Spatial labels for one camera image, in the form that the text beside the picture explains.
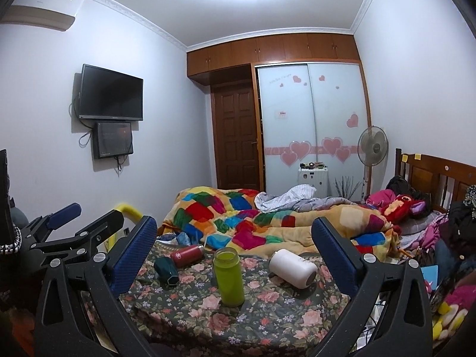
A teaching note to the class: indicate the small wall monitor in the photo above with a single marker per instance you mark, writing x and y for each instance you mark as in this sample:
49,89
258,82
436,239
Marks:
112,139

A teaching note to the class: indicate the dry twig bundle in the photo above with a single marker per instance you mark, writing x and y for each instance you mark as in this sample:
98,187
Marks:
346,189

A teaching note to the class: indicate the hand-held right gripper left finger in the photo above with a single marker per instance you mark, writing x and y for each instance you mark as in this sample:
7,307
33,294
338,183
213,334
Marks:
134,245

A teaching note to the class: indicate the yellow plush toy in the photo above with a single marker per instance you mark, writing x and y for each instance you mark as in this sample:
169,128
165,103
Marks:
448,319

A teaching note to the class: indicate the blue cloth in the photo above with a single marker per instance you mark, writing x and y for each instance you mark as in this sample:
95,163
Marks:
181,238

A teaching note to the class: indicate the floral table cloth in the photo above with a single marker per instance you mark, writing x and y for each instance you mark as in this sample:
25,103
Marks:
208,327

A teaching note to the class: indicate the pink cloth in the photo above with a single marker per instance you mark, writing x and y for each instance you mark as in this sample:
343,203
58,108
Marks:
381,197

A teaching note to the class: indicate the standing fan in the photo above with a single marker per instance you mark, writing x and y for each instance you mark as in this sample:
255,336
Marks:
373,145

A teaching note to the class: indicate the white air conditioner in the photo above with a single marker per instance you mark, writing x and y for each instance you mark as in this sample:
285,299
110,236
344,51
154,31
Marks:
41,11

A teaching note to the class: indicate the white floor appliance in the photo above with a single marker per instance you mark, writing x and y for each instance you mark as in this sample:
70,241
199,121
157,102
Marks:
313,183

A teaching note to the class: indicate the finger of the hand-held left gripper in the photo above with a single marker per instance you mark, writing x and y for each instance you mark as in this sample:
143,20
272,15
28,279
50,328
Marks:
100,226
64,215

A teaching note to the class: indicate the green bottle cup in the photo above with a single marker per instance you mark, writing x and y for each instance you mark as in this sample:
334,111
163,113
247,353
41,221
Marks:
228,279

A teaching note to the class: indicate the black bag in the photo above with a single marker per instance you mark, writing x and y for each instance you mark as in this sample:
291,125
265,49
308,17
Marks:
399,184

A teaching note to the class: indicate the yellow foam tube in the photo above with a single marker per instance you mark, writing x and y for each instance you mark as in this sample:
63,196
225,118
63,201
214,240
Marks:
130,210

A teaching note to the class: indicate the red bottle cup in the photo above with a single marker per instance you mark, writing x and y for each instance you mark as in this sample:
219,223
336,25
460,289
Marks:
186,256

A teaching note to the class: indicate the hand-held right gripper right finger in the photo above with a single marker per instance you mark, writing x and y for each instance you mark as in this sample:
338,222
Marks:
332,254

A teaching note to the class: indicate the colourful patchwork quilt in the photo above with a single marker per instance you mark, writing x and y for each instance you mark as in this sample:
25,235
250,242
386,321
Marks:
230,227

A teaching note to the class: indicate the wooden overhead cabinets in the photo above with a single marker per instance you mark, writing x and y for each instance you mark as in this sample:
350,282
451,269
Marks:
275,50

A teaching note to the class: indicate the white striped sheet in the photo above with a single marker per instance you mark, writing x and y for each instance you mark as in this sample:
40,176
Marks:
286,195

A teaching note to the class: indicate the wooden bed headboard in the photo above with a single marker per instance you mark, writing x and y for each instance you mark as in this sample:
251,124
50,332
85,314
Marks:
435,173

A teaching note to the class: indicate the black clothes pile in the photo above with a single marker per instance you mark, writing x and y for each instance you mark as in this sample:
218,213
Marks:
463,223

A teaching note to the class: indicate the sliding wardrobe with hearts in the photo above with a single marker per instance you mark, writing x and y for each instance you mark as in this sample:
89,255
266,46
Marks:
312,119

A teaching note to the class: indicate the dark green faceted cup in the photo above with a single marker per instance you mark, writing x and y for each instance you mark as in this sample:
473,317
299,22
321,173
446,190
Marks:
166,272

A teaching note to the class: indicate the brown wooden door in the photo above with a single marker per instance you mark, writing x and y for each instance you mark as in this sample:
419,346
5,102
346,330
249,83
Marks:
236,137

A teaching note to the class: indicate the red plush toy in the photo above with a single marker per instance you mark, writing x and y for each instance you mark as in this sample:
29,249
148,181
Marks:
403,208

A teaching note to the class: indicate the white cup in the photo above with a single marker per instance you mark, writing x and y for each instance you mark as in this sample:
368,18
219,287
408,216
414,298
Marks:
292,267

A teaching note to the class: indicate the grey blanket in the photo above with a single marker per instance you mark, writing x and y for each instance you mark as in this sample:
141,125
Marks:
334,203

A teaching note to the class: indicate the wall television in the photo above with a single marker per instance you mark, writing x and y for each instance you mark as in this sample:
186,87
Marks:
109,93

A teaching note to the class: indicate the blue notebook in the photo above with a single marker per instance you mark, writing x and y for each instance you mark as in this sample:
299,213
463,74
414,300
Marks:
430,278

